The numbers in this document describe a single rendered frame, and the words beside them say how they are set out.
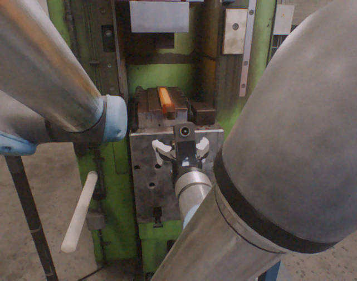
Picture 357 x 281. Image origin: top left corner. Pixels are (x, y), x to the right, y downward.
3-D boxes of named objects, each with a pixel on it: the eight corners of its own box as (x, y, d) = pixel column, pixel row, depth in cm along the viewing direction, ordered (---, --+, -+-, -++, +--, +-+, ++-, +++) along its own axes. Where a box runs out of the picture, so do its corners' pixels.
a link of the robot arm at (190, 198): (185, 267, 38) (186, 226, 34) (176, 218, 48) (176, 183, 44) (233, 261, 39) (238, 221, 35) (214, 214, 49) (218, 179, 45)
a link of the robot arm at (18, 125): (40, 150, 34) (47, 78, 36) (-39, 151, 34) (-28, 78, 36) (65, 156, 42) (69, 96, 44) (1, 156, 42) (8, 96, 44)
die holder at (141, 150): (217, 216, 114) (225, 129, 96) (137, 223, 110) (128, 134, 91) (194, 159, 165) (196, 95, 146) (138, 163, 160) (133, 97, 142)
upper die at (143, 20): (188, 32, 85) (189, 1, 81) (131, 32, 82) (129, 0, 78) (174, 32, 123) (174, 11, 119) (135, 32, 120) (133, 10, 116)
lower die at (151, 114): (186, 126, 99) (187, 106, 96) (138, 128, 97) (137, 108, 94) (175, 100, 137) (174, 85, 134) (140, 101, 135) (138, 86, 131)
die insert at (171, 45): (174, 48, 96) (174, 32, 93) (156, 48, 95) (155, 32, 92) (167, 44, 123) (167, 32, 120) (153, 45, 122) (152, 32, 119)
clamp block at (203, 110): (215, 124, 101) (216, 110, 98) (195, 125, 100) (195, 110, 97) (208, 115, 112) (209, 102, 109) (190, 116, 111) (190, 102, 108)
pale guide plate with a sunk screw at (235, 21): (243, 54, 102) (248, 9, 95) (223, 54, 101) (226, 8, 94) (241, 53, 104) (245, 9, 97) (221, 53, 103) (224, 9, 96)
